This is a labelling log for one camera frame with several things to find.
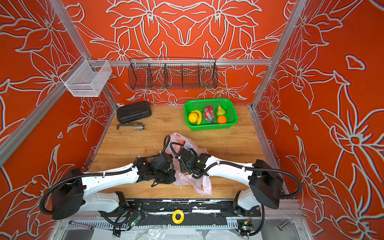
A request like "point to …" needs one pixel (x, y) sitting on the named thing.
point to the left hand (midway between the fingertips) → (178, 179)
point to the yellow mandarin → (193, 117)
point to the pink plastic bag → (202, 184)
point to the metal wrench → (91, 227)
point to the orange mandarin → (222, 119)
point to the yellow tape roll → (175, 220)
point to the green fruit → (220, 112)
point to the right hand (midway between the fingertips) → (183, 162)
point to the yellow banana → (200, 116)
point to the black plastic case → (133, 112)
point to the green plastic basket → (228, 105)
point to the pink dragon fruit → (209, 114)
